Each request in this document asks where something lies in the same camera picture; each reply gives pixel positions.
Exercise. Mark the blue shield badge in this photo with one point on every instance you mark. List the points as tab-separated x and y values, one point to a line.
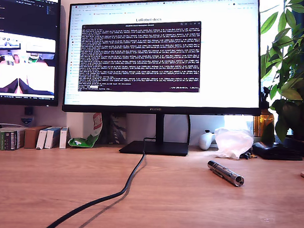
27	120

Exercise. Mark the green and black box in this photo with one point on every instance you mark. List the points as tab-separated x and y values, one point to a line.
10	140

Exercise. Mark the black leather pouch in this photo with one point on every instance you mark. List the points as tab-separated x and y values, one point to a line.
275	150

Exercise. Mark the white game controller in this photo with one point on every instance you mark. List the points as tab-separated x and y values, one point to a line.
206	141

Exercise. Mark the green leafy houseplant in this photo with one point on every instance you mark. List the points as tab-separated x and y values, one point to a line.
290	73

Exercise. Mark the black monitor with dark screen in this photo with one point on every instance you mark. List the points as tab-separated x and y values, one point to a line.
28	19

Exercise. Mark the green and red snack bag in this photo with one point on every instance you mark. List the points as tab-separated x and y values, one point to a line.
87	140

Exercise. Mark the metallic silver laser pointer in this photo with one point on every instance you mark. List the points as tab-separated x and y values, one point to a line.
225	172

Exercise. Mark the brown cardboard box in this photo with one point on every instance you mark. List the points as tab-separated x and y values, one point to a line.
31	138

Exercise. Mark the white box with blue side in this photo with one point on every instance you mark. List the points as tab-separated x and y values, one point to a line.
51	139

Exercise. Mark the clear crumpled plastic bag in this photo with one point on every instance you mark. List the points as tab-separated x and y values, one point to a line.
233	143

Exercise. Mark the small black binder clip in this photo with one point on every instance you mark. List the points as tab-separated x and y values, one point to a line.
249	155

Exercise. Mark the small black wall gadget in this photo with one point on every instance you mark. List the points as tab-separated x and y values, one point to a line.
29	111

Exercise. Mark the amber glass pump bottle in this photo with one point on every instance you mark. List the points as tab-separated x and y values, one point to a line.
264	123

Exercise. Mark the dark plant pot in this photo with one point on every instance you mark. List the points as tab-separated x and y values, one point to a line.
299	146

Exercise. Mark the large black desktop monitor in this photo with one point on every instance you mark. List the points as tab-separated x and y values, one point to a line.
218	71

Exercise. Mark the grey printed bag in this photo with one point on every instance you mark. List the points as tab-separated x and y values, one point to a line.
118	130

